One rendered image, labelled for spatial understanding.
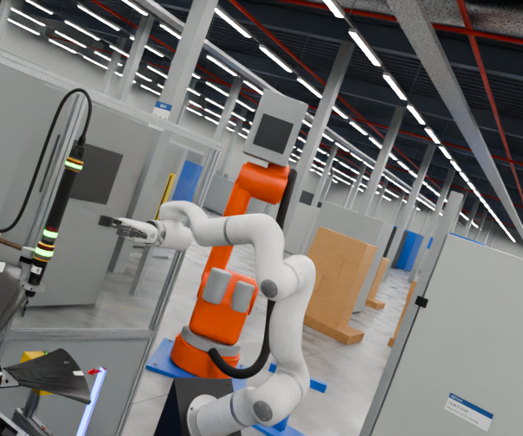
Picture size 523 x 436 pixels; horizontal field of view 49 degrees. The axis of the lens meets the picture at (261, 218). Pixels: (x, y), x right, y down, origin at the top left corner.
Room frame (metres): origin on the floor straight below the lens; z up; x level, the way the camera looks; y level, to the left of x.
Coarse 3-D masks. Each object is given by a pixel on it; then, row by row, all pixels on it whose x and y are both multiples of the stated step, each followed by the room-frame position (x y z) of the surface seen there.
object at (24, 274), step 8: (24, 248) 1.51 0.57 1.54; (24, 256) 1.51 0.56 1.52; (32, 256) 1.52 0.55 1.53; (24, 264) 1.51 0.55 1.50; (32, 264) 1.52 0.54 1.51; (24, 272) 1.51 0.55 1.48; (24, 280) 1.51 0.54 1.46; (24, 288) 1.49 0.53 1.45; (32, 288) 1.49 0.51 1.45; (40, 288) 1.50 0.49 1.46
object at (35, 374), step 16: (64, 352) 1.76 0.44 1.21; (16, 368) 1.59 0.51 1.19; (32, 368) 1.62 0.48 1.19; (48, 368) 1.66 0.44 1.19; (64, 368) 1.69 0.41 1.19; (32, 384) 1.54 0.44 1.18; (48, 384) 1.58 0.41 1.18; (64, 384) 1.62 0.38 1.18; (80, 384) 1.67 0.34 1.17; (80, 400) 1.62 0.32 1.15
